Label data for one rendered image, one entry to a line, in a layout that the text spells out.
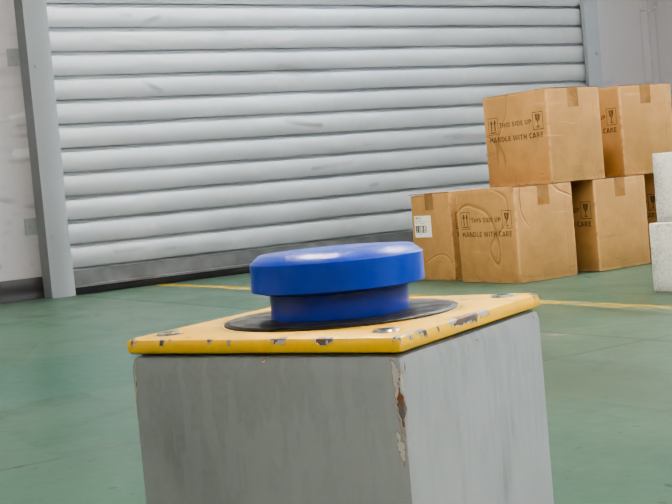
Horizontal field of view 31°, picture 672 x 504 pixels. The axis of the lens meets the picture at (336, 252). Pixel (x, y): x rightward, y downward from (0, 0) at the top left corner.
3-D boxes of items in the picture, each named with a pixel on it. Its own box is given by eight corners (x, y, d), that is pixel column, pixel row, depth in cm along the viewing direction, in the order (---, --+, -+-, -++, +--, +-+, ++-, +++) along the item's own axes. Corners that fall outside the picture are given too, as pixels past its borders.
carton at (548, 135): (605, 177, 392) (598, 85, 390) (552, 183, 378) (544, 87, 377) (541, 182, 416) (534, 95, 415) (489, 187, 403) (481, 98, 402)
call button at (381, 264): (373, 349, 25) (365, 251, 25) (221, 350, 27) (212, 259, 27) (459, 322, 28) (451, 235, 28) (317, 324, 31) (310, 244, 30)
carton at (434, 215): (482, 270, 439) (475, 188, 437) (524, 271, 418) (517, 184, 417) (415, 279, 423) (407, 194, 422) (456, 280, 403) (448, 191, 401)
